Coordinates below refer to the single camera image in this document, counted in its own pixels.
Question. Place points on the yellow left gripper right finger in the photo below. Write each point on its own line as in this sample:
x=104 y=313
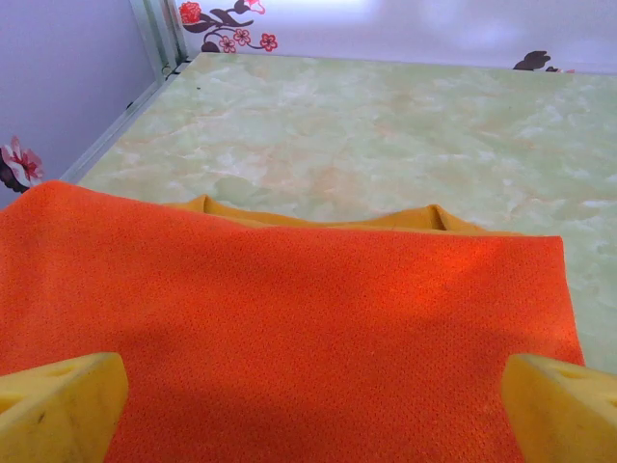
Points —
x=564 y=415

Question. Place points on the orange folded t-shirt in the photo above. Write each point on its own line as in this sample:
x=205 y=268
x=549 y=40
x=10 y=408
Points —
x=299 y=328

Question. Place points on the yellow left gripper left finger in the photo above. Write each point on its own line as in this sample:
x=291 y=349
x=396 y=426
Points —
x=58 y=410

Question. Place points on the aluminium frame corner post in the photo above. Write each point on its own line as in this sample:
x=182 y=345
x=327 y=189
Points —
x=156 y=34

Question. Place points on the yellow folded t-shirt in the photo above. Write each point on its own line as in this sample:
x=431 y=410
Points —
x=410 y=221

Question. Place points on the aluminium table side rail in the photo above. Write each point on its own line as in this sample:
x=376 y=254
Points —
x=113 y=130

